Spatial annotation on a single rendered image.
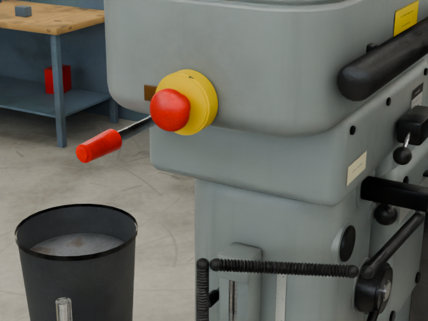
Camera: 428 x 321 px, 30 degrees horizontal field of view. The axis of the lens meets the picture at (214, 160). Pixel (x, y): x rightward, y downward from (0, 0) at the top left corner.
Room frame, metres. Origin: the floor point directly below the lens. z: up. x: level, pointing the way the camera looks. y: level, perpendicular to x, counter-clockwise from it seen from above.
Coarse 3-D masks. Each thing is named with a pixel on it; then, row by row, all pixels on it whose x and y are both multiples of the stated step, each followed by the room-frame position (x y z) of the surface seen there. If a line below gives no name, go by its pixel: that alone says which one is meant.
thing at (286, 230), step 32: (224, 192) 0.86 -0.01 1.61; (256, 192) 0.85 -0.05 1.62; (352, 192) 0.87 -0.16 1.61; (224, 224) 0.86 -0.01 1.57; (256, 224) 0.84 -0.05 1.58; (288, 224) 0.82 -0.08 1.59; (320, 224) 0.82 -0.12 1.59; (352, 224) 0.87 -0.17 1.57; (288, 256) 0.82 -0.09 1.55; (320, 256) 0.82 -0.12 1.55; (352, 256) 0.88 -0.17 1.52; (288, 288) 0.82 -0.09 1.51; (320, 288) 0.83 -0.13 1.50; (352, 288) 0.89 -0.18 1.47; (288, 320) 0.82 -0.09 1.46; (320, 320) 0.83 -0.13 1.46; (352, 320) 0.90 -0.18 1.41
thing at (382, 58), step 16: (416, 32) 0.83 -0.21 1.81; (368, 48) 0.77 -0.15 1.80; (384, 48) 0.75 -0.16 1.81; (400, 48) 0.77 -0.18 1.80; (416, 48) 0.80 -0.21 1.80; (352, 64) 0.69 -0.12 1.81; (368, 64) 0.70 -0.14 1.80; (384, 64) 0.72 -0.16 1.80; (400, 64) 0.75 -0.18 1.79; (352, 80) 0.69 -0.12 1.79; (368, 80) 0.68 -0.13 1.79; (384, 80) 0.71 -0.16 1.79; (352, 96) 0.69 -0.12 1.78; (368, 96) 0.68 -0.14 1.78
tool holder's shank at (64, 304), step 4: (56, 300) 1.10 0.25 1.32; (60, 300) 1.10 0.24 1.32; (64, 300) 1.10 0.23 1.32; (68, 300) 1.10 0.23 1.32; (56, 304) 1.09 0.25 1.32; (60, 304) 1.09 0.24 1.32; (64, 304) 1.09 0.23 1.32; (68, 304) 1.09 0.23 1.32; (56, 308) 1.09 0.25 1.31; (60, 308) 1.08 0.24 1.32; (64, 308) 1.08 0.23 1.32; (68, 308) 1.09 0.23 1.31; (56, 312) 1.09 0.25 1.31; (60, 312) 1.08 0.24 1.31; (64, 312) 1.08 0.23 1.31; (68, 312) 1.09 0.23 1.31; (60, 316) 1.08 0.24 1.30; (64, 316) 1.08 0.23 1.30; (68, 316) 1.09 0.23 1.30; (60, 320) 1.08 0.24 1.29; (64, 320) 1.08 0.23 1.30; (68, 320) 1.09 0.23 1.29; (72, 320) 1.10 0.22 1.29
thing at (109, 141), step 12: (144, 120) 0.84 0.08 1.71; (108, 132) 0.78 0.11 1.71; (120, 132) 0.80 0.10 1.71; (132, 132) 0.81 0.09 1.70; (84, 144) 0.75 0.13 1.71; (96, 144) 0.75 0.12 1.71; (108, 144) 0.76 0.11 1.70; (120, 144) 0.78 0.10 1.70; (84, 156) 0.74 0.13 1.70; (96, 156) 0.75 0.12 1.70
